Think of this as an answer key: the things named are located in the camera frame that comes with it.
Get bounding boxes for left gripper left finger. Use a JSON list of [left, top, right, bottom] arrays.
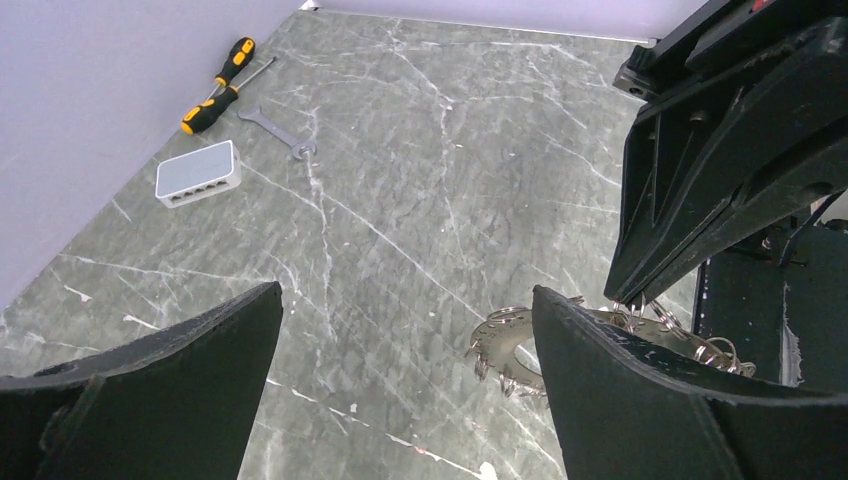
[[1, 282, 284, 479]]

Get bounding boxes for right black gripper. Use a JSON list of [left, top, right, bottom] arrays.
[[604, 1, 847, 302]]

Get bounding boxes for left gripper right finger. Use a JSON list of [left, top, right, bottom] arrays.
[[532, 285, 847, 479]]

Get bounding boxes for white plastic box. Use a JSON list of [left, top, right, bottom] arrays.
[[155, 140, 242, 209]]

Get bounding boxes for yellow black screwdriver front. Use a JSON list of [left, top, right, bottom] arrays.
[[180, 56, 277, 135]]

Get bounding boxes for yellow black screwdriver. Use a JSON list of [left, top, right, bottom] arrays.
[[207, 37, 256, 99], [180, 56, 277, 135]]

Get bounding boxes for small silver wrench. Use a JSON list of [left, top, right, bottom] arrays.
[[237, 105, 317, 161]]

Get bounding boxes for yellow black screwdriver rear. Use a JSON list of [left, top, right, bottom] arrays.
[[207, 37, 256, 99]]

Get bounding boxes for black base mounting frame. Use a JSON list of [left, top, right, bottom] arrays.
[[693, 227, 847, 394]]

